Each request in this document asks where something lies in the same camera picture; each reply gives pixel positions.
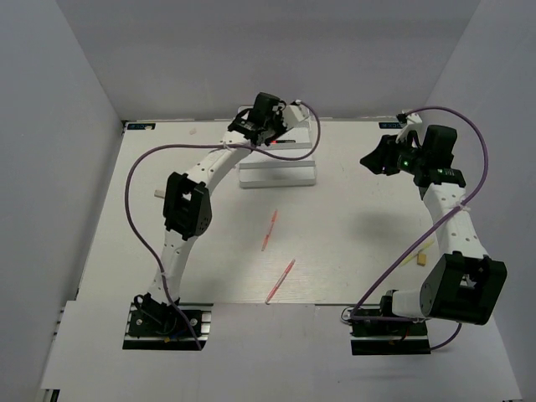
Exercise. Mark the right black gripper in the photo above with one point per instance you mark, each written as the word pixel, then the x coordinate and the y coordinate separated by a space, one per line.
pixel 382 156

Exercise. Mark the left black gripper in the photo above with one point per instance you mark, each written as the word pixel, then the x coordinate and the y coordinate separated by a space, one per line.
pixel 279 118

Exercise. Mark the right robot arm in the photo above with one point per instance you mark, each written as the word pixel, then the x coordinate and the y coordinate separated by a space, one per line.
pixel 465 282

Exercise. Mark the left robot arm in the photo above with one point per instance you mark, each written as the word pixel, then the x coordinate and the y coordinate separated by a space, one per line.
pixel 187 210

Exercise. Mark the right blue table label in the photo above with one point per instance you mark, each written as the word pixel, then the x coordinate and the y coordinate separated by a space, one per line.
pixel 389 125

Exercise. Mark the blue table label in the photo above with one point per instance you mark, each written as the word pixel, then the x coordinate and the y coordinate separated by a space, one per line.
pixel 389 125
pixel 140 126

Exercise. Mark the white tiered organizer tray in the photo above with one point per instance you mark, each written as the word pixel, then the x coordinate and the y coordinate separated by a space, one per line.
pixel 295 170

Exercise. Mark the yellow pen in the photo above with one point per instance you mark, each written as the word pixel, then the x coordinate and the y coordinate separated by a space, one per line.
pixel 419 251

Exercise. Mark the tan eraser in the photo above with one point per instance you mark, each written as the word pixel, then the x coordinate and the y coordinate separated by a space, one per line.
pixel 421 259

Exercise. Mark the upper pink pen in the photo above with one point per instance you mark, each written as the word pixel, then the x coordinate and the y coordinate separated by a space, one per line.
pixel 270 228

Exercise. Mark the pink pen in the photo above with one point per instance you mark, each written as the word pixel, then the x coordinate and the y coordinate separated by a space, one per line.
pixel 279 282
pixel 270 228

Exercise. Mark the left blue table label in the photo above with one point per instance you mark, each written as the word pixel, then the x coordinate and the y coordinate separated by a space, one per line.
pixel 140 126

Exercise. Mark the lower pink pen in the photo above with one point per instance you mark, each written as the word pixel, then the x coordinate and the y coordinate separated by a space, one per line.
pixel 279 282

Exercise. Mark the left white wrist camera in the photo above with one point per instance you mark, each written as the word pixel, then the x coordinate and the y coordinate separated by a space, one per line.
pixel 294 114

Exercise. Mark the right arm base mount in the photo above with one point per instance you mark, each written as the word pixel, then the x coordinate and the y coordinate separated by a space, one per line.
pixel 376 331

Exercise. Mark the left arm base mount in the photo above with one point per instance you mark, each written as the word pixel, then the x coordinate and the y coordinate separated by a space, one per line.
pixel 157 326

